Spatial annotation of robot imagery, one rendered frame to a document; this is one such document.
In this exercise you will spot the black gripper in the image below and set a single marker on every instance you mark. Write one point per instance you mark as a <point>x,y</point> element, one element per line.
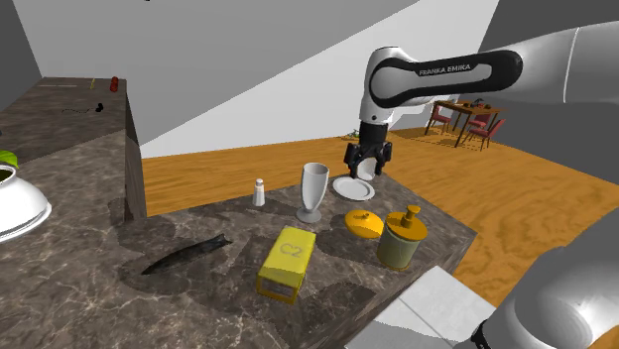
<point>373,133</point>

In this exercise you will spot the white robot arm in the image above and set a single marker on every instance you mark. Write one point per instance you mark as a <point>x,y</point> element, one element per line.
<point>541,72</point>

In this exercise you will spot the small white cup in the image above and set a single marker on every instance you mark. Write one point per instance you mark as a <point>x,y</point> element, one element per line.
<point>367,169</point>

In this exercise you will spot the white plate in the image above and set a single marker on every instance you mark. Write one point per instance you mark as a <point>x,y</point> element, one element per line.
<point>353,189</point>

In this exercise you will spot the white goblet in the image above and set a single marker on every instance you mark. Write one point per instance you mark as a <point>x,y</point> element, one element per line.
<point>313,186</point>

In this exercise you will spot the yellow round lid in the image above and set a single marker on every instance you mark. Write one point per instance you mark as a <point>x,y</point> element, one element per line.
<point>363,224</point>

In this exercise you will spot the red chair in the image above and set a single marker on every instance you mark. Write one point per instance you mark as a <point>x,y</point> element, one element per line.
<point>439,117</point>
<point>489,131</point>
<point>480,119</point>

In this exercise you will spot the olive canister with yellow lid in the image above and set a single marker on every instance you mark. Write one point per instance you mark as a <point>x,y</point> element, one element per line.
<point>399,244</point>

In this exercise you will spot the wooden dining table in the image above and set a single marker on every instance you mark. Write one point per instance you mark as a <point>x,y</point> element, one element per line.
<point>466,109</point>

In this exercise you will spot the white salt shaker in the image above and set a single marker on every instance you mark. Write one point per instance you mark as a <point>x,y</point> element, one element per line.
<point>259,194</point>

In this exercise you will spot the yellow box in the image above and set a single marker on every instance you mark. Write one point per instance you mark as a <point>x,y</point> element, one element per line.
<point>287,261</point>

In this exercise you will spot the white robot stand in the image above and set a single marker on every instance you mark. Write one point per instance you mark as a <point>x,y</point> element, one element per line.
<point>435,309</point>

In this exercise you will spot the red bottle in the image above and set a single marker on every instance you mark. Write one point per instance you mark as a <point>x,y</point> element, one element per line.
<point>114,84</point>

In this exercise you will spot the small yellow stick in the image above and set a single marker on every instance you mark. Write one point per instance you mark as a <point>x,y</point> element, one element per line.
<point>92,83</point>

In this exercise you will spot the white plant pot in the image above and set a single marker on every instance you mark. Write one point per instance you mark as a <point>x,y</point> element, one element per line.
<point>17,205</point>

